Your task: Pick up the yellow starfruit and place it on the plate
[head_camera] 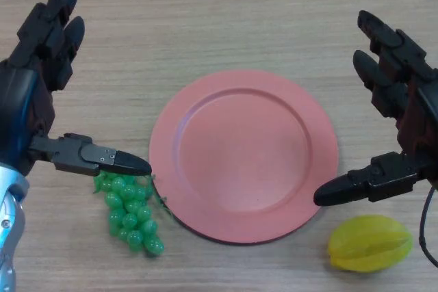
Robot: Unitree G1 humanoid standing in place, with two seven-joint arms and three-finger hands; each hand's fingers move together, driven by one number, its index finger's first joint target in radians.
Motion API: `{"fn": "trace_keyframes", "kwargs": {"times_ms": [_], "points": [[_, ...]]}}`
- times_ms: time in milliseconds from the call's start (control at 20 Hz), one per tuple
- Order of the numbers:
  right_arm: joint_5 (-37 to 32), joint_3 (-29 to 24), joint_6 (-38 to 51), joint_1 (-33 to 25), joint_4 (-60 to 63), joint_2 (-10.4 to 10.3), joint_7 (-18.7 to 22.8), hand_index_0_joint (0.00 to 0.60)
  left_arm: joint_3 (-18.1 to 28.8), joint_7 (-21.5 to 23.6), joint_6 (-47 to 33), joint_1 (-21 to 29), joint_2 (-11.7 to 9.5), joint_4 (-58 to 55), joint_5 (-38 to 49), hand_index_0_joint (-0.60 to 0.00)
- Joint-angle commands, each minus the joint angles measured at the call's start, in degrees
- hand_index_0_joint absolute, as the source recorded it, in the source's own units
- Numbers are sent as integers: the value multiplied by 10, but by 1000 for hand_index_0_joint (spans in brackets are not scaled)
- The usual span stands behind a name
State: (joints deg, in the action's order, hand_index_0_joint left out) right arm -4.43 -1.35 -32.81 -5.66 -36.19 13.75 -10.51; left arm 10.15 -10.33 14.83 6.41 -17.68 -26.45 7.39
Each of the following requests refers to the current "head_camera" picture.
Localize pink round plate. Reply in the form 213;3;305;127
149;69;339;245

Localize green plastic grape bunch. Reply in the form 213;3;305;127
92;172;171;258

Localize yellow starfruit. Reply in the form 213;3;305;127
326;215;414;274

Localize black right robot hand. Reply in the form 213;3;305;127
313;10;438;207

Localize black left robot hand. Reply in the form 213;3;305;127
0;0;153;178

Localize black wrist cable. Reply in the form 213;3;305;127
419;187;438;269

